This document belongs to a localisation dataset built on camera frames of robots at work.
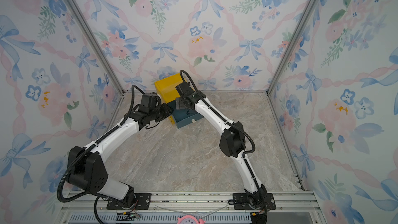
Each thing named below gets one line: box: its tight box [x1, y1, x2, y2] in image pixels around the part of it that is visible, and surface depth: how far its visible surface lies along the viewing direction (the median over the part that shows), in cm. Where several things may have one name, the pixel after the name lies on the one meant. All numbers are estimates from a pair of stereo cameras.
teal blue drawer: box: [167, 100, 205, 130], surface depth 83 cm
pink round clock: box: [177, 214, 206, 224], surface depth 69 cm
